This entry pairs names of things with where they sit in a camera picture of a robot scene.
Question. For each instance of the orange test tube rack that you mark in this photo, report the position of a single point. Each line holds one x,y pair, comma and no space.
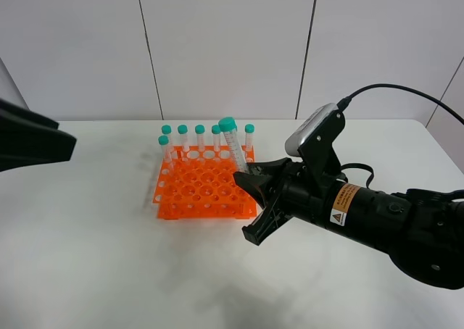
200,185

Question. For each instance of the green-capped test tube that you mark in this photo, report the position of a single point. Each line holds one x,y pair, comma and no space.
166,151
228,127

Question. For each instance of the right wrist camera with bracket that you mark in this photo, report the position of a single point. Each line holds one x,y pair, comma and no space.
313,142

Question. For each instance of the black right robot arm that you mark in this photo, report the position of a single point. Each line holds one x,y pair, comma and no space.
421,231

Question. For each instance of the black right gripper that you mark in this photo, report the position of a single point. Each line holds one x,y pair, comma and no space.
296,194

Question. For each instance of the row test tube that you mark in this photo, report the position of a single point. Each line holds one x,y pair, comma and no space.
234,140
200,130
216,137
249,134
183,133
167,131

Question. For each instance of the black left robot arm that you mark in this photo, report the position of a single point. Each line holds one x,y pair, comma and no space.
28,139

